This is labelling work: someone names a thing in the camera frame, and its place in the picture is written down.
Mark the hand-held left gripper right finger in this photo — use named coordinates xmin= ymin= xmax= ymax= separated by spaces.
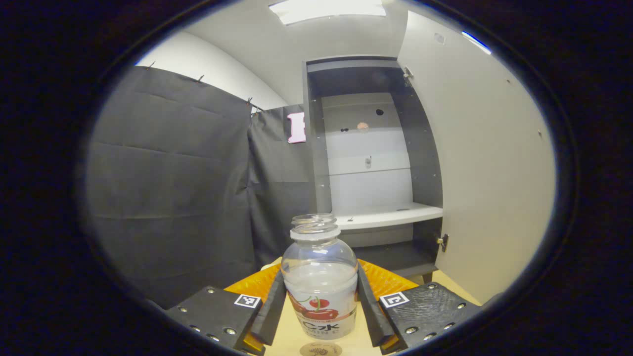
xmin=357 ymin=260 xmax=483 ymax=356

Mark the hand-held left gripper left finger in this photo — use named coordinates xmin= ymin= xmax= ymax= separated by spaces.
xmin=166 ymin=265 xmax=287 ymax=356

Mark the clear plastic bottle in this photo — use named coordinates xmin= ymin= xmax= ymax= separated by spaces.
xmin=281 ymin=214 xmax=359 ymax=341

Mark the dark grey cabinet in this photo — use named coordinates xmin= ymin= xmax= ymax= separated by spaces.
xmin=302 ymin=55 xmax=446 ymax=285

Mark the grey cabinet door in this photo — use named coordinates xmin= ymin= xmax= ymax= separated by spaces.
xmin=397 ymin=11 xmax=557 ymax=305

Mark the white cabinet shelf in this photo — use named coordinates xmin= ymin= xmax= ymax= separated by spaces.
xmin=334 ymin=203 xmax=443 ymax=231

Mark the black backdrop cloth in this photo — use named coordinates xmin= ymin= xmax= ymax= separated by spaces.
xmin=82 ymin=64 xmax=317 ymax=310

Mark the large ceiling light panel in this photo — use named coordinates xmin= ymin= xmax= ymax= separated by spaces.
xmin=269 ymin=0 xmax=386 ymax=26

